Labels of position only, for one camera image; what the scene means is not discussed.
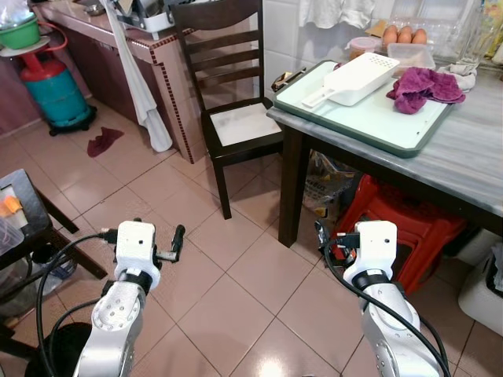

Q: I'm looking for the white dish rack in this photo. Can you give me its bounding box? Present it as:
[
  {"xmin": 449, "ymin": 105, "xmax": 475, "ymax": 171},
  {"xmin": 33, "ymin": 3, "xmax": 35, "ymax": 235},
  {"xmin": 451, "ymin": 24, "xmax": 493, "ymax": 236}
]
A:
[{"xmin": 118, "ymin": 0, "xmax": 186, "ymax": 34}]

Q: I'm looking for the tiled kitchen counter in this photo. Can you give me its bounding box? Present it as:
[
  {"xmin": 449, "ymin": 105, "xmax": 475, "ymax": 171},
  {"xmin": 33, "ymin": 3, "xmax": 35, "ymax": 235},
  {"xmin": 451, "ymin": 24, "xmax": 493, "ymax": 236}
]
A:
[{"xmin": 35, "ymin": 0, "xmax": 210, "ymax": 165}]

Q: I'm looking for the clear lidded plastic container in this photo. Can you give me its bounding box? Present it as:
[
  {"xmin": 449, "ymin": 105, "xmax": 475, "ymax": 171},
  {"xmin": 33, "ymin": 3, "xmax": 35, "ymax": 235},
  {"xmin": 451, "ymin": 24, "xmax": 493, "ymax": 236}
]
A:
[{"xmin": 386, "ymin": 42, "xmax": 436, "ymax": 72}]

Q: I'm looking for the green plastic basin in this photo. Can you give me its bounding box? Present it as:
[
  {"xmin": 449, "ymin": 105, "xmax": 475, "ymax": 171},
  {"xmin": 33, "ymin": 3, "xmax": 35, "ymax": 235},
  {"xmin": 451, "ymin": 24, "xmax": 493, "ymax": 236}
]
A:
[{"xmin": 0, "ymin": 15, "xmax": 42, "ymax": 51}]

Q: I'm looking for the dark wooden chair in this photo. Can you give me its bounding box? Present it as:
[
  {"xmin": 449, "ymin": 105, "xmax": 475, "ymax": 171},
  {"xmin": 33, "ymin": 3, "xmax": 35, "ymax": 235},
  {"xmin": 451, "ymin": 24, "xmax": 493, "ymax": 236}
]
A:
[{"xmin": 171, "ymin": 0, "xmax": 286, "ymax": 221}]

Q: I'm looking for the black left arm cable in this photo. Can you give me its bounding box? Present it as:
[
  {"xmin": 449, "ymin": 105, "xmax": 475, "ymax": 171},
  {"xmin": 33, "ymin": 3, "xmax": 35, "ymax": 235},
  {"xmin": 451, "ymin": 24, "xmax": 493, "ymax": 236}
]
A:
[{"xmin": 35, "ymin": 228, "xmax": 119, "ymax": 377}]

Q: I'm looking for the grey marble dining table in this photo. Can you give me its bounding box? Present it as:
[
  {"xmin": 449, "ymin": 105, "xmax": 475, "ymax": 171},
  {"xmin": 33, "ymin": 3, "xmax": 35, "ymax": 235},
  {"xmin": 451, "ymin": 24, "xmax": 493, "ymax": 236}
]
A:
[{"xmin": 267, "ymin": 64, "xmax": 503, "ymax": 273}]

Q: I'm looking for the red plastic stool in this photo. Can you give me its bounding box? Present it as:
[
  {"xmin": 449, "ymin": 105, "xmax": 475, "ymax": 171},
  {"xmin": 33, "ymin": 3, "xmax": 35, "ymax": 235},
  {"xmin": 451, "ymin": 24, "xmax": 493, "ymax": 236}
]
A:
[{"xmin": 333, "ymin": 174, "xmax": 469, "ymax": 296}]

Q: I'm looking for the white tray with green rim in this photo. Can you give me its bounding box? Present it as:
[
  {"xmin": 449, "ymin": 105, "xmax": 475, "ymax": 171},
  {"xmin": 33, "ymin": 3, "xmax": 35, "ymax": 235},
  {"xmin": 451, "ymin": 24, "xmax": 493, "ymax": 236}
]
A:
[{"xmin": 272, "ymin": 59, "xmax": 455, "ymax": 159}]

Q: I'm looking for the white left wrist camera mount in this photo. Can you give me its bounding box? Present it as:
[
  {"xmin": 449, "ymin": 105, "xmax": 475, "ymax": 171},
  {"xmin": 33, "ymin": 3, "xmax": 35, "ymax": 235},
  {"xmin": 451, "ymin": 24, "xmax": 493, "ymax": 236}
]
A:
[{"xmin": 114, "ymin": 221, "xmax": 163, "ymax": 277}]

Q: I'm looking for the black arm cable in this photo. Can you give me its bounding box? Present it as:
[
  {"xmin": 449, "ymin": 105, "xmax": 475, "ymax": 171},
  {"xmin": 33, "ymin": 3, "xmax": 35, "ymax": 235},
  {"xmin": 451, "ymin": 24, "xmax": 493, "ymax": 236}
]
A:
[
  {"xmin": 318, "ymin": 245, "xmax": 453, "ymax": 377},
  {"xmin": 35, "ymin": 228, "xmax": 119, "ymax": 377}
]

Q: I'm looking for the clear plastic egg carton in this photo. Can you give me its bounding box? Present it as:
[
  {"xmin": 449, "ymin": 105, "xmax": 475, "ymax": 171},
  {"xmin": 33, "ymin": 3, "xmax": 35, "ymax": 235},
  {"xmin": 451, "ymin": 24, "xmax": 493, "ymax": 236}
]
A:
[{"xmin": 369, "ymin": 15, "xmax": 465, "ymax": 60}]

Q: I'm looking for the teal gas cylinder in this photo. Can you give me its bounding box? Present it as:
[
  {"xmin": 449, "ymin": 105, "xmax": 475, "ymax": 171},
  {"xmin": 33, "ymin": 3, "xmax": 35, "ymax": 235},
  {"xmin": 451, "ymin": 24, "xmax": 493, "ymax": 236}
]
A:
[{"xmin": 19, "ymin": 49, "xmax": 97, "ymax": 137}]

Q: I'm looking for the dark red floor rag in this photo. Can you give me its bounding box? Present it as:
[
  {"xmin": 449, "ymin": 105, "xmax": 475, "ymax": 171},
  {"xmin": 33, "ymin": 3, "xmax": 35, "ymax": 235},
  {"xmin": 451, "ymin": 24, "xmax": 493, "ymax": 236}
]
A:
[{"xmin": 86, "ymin": 126, "xmax": 126, "ymax": 159}]

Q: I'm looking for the small pink lidded tub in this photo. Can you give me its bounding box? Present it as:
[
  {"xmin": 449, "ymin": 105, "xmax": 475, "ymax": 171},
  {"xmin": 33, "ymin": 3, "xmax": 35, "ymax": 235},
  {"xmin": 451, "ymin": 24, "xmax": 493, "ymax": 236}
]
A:
[{"xmin": 347, "ymin": 36, "xmax": 384, "ymax": 60}]

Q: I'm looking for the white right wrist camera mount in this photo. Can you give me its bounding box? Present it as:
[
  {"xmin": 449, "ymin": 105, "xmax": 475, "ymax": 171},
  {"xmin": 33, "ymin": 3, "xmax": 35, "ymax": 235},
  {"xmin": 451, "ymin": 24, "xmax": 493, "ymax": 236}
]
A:
[{"xmin": 343, "ymin": 221, "xmax": 398, "ymax": 276}]

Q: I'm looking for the white perforated plastic scoop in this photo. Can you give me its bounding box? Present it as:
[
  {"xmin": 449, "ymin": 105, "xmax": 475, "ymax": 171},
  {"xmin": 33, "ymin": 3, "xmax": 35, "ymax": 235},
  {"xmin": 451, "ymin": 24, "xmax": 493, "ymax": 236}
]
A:
[{"xmin": 302, "ymin": 52, "xmax": 401, "ymax": 109}]

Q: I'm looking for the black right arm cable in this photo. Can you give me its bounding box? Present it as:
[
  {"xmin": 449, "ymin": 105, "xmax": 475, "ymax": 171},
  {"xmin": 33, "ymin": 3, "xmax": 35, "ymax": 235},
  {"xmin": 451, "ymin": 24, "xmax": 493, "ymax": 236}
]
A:
[{"xmin": 318, "ymin": 245, "xmax": 453, "ymax": 377}]

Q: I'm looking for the long white hanging cloth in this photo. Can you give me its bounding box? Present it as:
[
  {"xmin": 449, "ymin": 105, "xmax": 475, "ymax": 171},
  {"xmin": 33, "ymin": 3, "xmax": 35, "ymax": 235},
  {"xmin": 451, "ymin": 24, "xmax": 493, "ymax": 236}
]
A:
[{"xmin": 100, "ymin": 0, "xmax": 174, "ymax": 154}]

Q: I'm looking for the black side table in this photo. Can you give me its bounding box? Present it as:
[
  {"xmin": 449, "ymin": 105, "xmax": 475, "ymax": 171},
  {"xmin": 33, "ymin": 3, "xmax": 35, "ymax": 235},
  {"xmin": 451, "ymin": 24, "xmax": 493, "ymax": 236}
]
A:
[{"xmin": 0, "ymin": 168, "xmax": 109, "ymax": 362}]

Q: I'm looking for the white wall towel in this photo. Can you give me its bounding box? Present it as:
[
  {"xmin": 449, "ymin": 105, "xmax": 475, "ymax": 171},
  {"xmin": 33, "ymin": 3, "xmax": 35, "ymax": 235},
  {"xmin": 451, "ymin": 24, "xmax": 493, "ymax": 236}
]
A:
[{"xmin": 298, "ymin": 0, "xmax": 377, "ymax": 31}]

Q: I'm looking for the white plastic bin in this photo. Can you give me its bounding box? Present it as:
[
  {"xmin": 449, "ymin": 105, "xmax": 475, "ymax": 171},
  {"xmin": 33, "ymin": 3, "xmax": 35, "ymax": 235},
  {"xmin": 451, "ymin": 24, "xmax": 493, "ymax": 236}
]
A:
[{"xmin": 457, "ymin": 234, "xmax": 503, "ymax": 335}]

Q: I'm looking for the clear glass jar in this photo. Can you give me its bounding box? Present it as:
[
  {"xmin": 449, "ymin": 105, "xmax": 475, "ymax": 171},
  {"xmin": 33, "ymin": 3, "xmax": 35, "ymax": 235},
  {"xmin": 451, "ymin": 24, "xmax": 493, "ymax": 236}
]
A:
[{"xmin": 452, "ymin": 11, "xmax": 493, "ymax": 68}]

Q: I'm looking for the crumpled white cloth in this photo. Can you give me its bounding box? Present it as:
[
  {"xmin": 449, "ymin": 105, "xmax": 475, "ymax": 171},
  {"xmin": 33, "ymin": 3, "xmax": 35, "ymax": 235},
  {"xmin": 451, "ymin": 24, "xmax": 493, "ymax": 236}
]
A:
[{"xmin": 439, "ymin": 63, "xmax": 479, "ymax": 92}]

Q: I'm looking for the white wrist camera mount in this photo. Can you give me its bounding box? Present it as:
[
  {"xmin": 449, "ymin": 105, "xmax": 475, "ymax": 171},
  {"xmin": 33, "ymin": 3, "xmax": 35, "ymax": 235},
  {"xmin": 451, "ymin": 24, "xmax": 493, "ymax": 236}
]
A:
[
  {"xmin": 114, "ymin": 221, "xmax": 163, "ymax": 277},
  {"xmin": 343, "ymin": 221, "xmax": 398, "ymax": 276}
]

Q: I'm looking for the printed plastic bag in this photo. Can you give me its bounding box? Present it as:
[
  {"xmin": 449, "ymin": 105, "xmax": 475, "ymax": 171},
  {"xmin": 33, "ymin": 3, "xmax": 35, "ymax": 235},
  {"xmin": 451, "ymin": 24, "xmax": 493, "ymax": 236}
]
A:
[{"xmin": 303, "ymin": 150, "xmax": 363, "ymax": 221}]

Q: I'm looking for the purple cloth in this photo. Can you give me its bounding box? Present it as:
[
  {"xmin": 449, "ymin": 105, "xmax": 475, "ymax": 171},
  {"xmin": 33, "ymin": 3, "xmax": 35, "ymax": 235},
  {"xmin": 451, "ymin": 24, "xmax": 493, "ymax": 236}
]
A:
[{"xmin": 386, "ymin": 67, "xmax": 467, "ymax": 115}]

